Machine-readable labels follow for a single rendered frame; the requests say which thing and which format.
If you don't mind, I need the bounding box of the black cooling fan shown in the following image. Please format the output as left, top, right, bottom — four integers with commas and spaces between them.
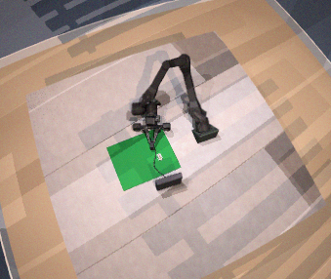
155, 173, 183, 191

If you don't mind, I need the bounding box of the green circuit board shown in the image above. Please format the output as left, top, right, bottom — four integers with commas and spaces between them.
106, 129, 181, 191

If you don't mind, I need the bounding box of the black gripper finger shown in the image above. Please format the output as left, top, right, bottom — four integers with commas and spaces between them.
153, 129, 161, 144
143, 129, 150, 144

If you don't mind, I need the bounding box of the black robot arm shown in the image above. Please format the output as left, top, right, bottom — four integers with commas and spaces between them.
131, 54, 212, 134

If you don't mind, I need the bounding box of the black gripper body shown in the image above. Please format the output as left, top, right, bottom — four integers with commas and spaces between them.
133, 112, 171, 131

